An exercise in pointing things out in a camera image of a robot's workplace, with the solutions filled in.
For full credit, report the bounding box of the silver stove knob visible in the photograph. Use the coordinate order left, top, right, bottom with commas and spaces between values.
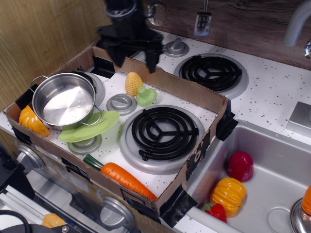
106, 94, 138, 116
68, 135, 102, 155
164, 38, 190, 58

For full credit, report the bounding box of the yellow toy corn cob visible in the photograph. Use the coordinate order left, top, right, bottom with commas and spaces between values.
125, 72, 143, 97

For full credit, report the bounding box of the yellow toy pepper in fence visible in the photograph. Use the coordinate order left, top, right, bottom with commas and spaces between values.
18, 105, 50, 137

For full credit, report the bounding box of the silver back stove knob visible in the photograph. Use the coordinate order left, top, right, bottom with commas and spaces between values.
164, 38, 190, 58

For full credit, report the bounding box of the stainless steel sink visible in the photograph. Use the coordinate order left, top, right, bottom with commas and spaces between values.
187, 120, 311, 233

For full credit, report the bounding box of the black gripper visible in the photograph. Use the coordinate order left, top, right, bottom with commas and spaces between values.
96, 12, 163, 73

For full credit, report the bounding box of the silver oven knob left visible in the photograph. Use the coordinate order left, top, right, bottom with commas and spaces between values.
17, 145, 45, 173

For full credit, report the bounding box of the orange toy bottom left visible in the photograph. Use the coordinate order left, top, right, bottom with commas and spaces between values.
41, 213, 66, 228

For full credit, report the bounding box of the stainless steel pot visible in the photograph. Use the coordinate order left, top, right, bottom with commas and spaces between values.
32, 73, 103, 130

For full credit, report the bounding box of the silver oven knob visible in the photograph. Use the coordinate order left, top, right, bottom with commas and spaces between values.
17, 145, 45, 173
100, 196, 135, 231

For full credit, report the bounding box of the orange toy at sink edge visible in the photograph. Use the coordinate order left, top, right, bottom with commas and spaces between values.
301, 186, 311, 215

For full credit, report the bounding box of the brown cardboard fence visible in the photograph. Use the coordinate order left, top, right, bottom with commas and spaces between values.
3, 46, 239, 228

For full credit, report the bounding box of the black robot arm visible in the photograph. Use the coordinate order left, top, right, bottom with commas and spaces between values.
96, 0, 163, 73

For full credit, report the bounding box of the dark red toy vegetable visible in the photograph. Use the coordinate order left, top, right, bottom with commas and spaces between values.
227, 151, 254, 183

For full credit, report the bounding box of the yellow toy pumpkin in sink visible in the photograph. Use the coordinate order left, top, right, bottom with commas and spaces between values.
210, 177, 246, 217

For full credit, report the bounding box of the front right black burner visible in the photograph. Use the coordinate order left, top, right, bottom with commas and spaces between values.
120, 105, 205, 175

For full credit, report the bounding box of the hanging metal spatula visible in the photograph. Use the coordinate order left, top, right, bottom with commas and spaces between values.
193, 0, 212, 36

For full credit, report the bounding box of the silver faucet handle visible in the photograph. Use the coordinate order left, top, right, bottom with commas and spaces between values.
303, 39, 311, 59

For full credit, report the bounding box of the orange toy carrot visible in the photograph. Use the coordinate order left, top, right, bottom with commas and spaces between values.
83, 154, 157, 201

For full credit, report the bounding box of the silver faucet base plate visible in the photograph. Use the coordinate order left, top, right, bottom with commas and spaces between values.
286, 101, 311, 137

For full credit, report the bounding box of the silver front stove knob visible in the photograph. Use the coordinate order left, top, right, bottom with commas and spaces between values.
68, 135, 102, 155

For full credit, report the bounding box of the silver centre stove knob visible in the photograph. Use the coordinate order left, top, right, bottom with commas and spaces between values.
106, 94, 138, 116

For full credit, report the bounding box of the back right black burner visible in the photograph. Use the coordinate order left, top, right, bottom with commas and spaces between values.
173, 53, 249, 100

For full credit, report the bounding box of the hanging metal strainer spoon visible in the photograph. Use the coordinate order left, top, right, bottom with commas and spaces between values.
146, 0, 168, 26

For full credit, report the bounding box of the silver faucet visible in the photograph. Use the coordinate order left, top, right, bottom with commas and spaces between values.
283, 0, 311, 47

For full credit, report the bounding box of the silver oven knob right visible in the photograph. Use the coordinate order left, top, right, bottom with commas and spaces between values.
100, 196, 135, 231

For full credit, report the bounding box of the light green plastic plate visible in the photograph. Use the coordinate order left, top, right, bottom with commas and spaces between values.
59, 111, 120, 143

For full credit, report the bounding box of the red toy strawberry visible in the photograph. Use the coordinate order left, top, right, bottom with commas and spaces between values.
201, 202, 227, 223

